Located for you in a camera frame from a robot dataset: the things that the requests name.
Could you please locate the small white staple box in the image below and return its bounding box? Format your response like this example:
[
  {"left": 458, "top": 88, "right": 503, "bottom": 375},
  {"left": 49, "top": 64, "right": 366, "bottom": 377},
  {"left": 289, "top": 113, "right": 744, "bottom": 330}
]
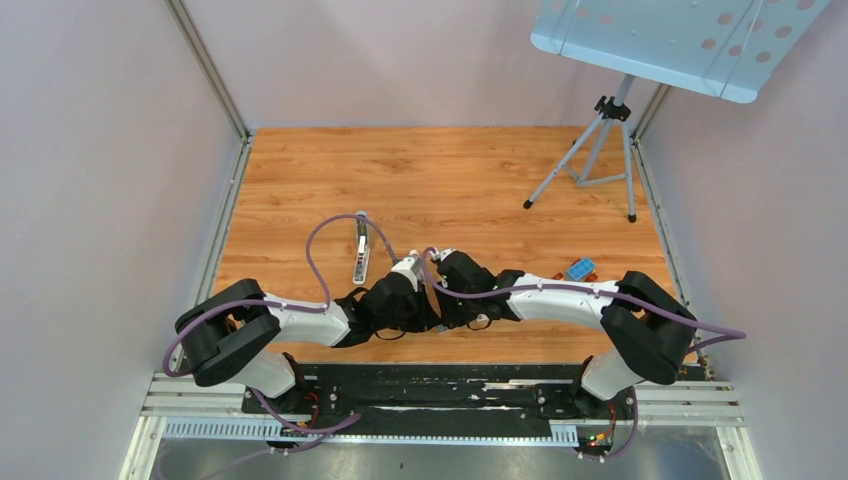
[{"left": 469, "top": 317, "right": 492, "bottom": 330}]

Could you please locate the light blue perforated tray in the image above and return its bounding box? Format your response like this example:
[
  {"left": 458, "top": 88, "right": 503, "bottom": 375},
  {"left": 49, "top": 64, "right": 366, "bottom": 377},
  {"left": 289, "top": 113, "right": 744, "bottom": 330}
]
[{"left": 531, "top": 0, "right": 828, "bottom": 104}]

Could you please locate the blue orange toy block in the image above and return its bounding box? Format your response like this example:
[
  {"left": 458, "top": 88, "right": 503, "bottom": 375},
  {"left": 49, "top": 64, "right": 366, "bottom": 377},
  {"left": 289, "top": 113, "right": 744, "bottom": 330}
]
[{"left": 554, "top": 257, "right": 598, "bottom": 282}]

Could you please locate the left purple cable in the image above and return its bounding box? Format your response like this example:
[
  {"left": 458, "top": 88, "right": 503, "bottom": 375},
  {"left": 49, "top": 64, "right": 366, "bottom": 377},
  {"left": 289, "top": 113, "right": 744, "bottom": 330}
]
[{"left": 162, "top": 213, "right": 399, "bottom": 379}]

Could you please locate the grey tripod stand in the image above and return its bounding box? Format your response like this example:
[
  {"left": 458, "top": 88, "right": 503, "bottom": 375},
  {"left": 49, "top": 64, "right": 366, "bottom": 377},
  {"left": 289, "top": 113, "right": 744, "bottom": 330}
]
[{"left": 522, "top": 74, "right": 638, "bottom": 223}]

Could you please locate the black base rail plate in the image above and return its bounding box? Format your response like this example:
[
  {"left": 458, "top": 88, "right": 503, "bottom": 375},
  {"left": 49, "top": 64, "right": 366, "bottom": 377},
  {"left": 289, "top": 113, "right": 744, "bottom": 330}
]
[{"left": 142, "top": 362, "right": 664, "bottom": 446}]

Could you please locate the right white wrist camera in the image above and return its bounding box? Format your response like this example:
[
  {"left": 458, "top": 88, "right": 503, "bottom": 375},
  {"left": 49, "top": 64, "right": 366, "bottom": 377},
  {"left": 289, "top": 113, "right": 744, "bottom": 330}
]
[{"left": 430, "top": 247, "right": 456, "bottom": 265}]

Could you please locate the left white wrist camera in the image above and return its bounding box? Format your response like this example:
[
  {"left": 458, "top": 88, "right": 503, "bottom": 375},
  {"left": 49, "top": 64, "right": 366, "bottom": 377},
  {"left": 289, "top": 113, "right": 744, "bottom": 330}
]
[{"left": 391, "top": 250, "right": 424, "bottom": 292}]

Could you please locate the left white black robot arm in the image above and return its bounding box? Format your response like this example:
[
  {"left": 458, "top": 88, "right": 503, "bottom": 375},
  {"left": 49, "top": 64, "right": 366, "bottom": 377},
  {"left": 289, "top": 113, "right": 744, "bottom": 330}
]
[{"left": 175, "top": 272, "right": 441, "bottom": 413}]

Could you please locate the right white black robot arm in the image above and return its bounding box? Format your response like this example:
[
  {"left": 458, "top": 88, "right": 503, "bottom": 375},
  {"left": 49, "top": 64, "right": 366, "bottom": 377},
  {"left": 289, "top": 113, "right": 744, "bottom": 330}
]
[{"left": 431, "top": 249, "right": 696, "bottom": 418}]

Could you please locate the purple cable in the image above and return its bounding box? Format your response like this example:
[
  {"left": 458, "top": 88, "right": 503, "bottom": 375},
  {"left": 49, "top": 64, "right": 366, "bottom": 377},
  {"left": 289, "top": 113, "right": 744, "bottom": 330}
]
[
  {"left": 421, "top": 246, "right": 748, "bottom": 356},
  {"left": 162, "top": 213, "right": 399, "bottom": 379}
]

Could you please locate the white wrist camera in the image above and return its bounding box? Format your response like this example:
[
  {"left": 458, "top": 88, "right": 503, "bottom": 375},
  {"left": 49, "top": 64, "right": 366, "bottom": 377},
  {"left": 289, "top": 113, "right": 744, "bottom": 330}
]
[
  {"left": 391, "top": 250, "right": 424, "bottom": 292},
  {"left": 430, "top": 247, "right": 456, "bottom": 265}
]

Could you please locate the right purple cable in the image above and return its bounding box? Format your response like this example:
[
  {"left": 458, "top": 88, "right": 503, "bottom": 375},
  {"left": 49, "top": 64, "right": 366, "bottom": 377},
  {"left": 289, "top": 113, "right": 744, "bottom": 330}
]
[{"left": 421, "top": 246, "right": 748, "bottom": 356}]

